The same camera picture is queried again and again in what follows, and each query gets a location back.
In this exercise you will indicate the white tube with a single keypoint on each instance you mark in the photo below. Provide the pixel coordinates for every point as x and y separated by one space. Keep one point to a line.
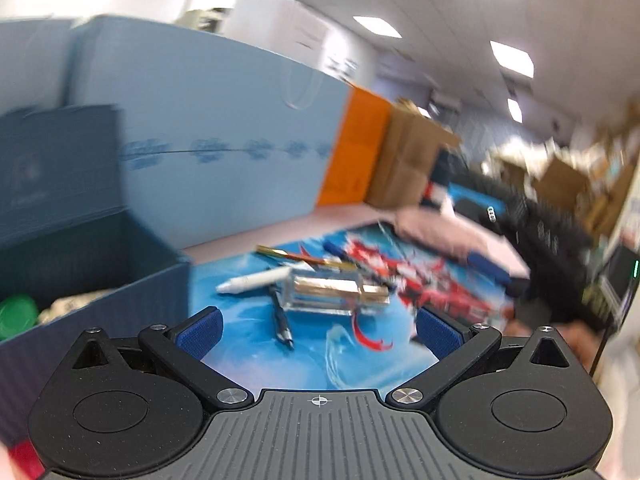
253 281

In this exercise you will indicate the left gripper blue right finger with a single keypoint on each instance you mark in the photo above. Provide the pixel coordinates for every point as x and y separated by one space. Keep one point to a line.
461 351

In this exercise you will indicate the anime printed desk mat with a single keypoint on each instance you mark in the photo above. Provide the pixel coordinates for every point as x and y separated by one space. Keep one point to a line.
334 352

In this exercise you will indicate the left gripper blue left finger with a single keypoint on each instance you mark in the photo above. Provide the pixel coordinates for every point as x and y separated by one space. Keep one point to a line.
179 351

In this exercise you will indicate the clear gold perfume bottle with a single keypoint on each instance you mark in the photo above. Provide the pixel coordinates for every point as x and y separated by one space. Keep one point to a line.
332 293

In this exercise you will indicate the white paper shopping bag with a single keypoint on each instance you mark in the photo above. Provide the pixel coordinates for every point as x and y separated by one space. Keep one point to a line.
286 28

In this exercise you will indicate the orange carton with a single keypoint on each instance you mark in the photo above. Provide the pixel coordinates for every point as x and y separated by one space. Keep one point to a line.
356 150

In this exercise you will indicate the dark blue storage box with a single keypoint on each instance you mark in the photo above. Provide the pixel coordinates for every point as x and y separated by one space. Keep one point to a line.
65 231

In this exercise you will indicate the left light blue carton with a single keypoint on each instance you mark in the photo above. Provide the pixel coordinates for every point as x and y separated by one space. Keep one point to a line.
33 62

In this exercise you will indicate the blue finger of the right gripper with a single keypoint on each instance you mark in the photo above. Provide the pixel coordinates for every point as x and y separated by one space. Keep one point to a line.
513 286

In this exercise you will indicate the light blue carton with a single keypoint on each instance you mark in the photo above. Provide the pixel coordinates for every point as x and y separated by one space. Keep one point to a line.
33 62
217 137

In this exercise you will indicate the brown cardboard box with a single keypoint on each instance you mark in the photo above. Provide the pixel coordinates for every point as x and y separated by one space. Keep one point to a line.
408 154

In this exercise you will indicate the black pen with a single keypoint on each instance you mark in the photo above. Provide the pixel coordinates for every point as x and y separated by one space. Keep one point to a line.
284 333

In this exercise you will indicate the pink knitted cloth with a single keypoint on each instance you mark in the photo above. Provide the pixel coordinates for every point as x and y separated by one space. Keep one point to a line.
456 237

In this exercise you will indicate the gold brown pen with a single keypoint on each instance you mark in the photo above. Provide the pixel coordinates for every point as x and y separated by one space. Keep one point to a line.
292 256

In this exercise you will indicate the dark blue thermos bottle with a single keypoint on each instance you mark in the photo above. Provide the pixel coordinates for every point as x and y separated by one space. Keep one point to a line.
448 162

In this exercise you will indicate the blue marker pen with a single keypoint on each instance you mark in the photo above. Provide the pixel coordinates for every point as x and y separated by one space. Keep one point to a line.
341 253

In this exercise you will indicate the right light blue carton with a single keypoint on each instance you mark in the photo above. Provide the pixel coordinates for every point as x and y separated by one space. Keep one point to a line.
217 137

